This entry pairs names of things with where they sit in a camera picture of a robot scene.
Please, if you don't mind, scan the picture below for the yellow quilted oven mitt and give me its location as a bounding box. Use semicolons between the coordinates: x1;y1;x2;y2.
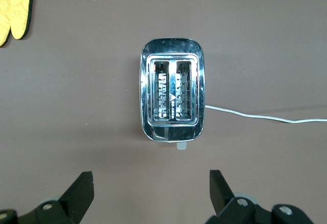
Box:
0;0;35;48

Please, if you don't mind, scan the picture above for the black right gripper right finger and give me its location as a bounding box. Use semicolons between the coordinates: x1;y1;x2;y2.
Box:
204;169;314;224

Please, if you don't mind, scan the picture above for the brown table cover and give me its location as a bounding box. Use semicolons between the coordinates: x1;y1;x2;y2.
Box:
0;0;327;224

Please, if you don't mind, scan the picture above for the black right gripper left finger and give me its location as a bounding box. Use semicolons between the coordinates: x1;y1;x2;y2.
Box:
0;171;95;224

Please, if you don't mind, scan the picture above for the white toaster power cord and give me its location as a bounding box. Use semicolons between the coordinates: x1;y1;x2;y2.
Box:
204;105;327;124

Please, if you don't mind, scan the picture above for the chrome and beige toaster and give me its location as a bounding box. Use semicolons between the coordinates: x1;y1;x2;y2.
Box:
139;37;206;151

